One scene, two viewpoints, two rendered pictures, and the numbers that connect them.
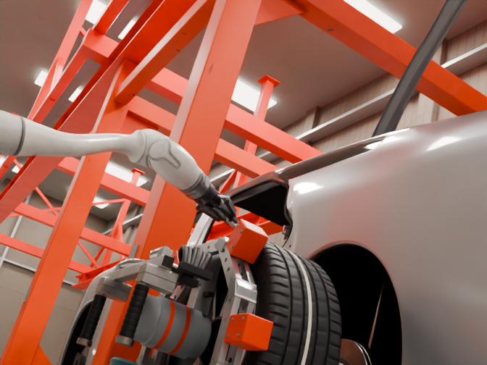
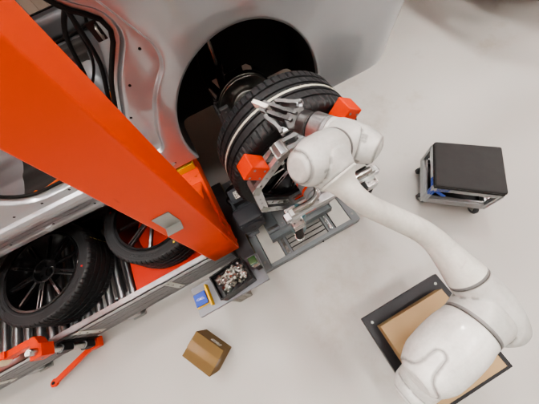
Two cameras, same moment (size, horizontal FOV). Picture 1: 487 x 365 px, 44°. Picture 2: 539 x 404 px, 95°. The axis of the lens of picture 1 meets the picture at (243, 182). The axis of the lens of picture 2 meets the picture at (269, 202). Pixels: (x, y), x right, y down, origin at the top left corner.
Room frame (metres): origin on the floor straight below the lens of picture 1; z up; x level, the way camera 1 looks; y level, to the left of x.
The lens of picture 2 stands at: (1.81, 0.63, 1.87)
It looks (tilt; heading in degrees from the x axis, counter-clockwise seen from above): 65 degrees down; 286
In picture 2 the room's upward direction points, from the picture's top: 21 degrees counter-clockwise
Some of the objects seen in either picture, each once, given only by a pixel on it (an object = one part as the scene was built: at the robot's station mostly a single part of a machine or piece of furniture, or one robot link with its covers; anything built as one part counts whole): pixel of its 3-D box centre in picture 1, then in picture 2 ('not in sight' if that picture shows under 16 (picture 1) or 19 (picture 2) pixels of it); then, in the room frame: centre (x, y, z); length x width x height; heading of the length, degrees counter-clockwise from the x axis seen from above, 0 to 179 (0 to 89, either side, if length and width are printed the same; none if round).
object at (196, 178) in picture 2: not in sight; (190, 185); (2.42, -0.06, 0.69); 0.52 x 0.17 x 0.35; 115
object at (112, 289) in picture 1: (114, 289); (294, 218); (1.84, 0.29, 0.93); 0.09 x 0.05 x 0.05; 115
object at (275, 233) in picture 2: not in sight; (289, 205); (1.88, -0.11, 0.13); 0.50 x 0.36 x 0.10; 25
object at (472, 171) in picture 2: not in sight; (455, 179); (0.71, -0.16, 0.17); 0.43 x 0.36 x 0.34; 164
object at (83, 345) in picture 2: not in sight; (68, 346); (3.33, 0.76, 0.30); 0.09 x 0.05 x 0.50; 25
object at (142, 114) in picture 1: (264, 190); not in sight; (4.61, -0.19, 2.54); 2.58 x 0.12 x 0.42; 115
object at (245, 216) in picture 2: not in sight; (243, 205); (2.21, -0.09, 0.26); 0.42 x 0.18 x 0.35; 115
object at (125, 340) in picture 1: (133, 312); not in sight; (1.52, 0.17, 0.83); 0.04 x 0.04 x 0.16
